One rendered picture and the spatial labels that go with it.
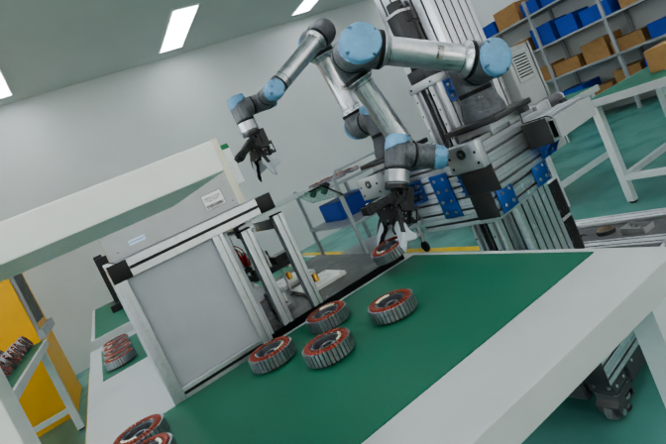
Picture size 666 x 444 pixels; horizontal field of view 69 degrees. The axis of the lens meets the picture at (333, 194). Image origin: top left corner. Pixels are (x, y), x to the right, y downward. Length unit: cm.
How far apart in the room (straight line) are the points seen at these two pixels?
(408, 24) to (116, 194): 161
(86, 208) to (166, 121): 660
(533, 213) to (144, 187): 176
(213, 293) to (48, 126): 586
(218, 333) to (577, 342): 84
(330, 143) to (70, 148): 365
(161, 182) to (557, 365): 57
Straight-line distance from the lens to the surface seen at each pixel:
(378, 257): 139
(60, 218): 50
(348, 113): 216
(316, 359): 103
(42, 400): 509
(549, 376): 76
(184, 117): 715
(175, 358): 130
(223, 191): 144
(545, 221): 214
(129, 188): 50
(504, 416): 71
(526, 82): 219
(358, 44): 144
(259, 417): 100
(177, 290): 128
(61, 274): 680
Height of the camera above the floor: 114
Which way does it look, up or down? 4 degrees down
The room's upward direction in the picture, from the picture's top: 25 degrees counter-clockwise
